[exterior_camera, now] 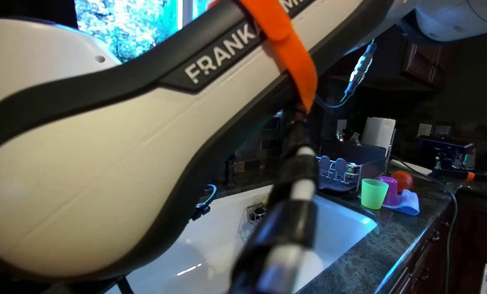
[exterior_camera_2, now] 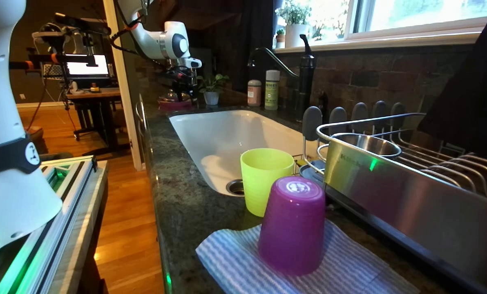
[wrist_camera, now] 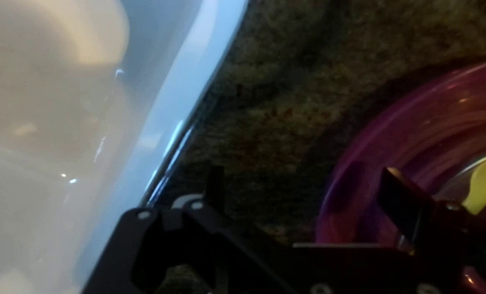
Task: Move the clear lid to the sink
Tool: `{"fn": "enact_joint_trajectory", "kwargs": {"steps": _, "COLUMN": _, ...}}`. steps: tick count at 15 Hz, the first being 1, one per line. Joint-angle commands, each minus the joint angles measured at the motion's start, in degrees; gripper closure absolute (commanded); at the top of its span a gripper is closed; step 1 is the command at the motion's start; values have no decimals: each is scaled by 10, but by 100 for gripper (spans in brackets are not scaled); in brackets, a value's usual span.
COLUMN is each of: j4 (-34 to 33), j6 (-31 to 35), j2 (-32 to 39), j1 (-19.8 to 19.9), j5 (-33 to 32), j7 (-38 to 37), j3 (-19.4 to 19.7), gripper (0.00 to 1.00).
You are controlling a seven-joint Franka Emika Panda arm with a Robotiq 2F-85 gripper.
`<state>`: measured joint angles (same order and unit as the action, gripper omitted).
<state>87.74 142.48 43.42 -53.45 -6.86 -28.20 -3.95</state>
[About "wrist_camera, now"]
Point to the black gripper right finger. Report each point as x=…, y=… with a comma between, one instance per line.
x=460, y=250

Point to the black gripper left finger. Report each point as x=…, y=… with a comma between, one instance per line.
x=172, y=250

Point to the purple plastic cup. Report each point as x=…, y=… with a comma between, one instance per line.
x=395, y=135

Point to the white kitchen sink basin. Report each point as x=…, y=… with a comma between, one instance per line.
x=64, y=135

